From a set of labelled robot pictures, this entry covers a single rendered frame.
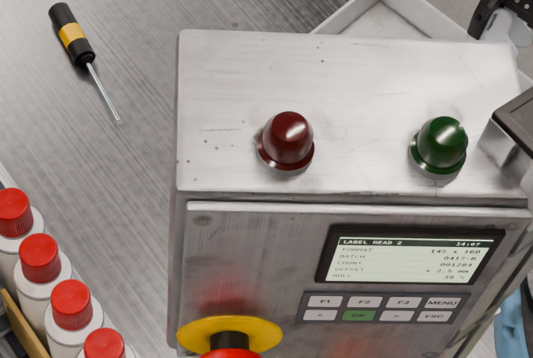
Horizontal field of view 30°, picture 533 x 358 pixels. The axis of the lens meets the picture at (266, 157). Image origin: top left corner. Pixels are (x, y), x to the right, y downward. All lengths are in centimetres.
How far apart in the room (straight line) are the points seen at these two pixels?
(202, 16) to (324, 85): 87
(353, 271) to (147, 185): 72
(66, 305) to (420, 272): 41
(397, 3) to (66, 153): 43
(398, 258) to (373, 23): 74
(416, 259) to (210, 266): 10
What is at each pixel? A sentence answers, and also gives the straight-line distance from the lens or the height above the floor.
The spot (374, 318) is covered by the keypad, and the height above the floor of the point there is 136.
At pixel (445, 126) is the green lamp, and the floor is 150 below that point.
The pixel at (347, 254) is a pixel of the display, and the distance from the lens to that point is 47.
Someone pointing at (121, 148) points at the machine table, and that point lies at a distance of 121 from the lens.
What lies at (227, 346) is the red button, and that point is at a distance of 56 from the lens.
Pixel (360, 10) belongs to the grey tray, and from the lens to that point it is 120.
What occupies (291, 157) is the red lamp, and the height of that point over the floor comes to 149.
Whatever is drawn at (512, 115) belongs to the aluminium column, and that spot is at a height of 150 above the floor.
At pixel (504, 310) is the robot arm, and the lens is 87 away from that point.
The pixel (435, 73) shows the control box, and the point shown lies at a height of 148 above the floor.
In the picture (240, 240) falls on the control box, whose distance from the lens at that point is 46.
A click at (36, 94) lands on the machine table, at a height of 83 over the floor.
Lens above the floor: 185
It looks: 57 degrees down
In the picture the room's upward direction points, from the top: 11 degrees clockwise
